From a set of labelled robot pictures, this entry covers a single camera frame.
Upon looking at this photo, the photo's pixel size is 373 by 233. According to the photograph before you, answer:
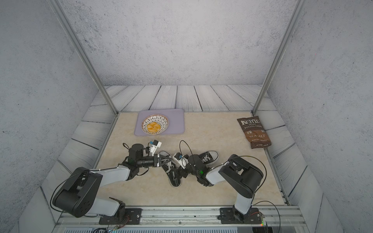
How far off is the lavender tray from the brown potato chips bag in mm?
470

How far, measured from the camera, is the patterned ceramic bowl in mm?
1085

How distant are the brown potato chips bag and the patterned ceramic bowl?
1.93 feet

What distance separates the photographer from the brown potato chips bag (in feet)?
3.31

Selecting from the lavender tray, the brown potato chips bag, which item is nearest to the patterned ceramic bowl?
the lavender tray

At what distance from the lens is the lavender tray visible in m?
1.09
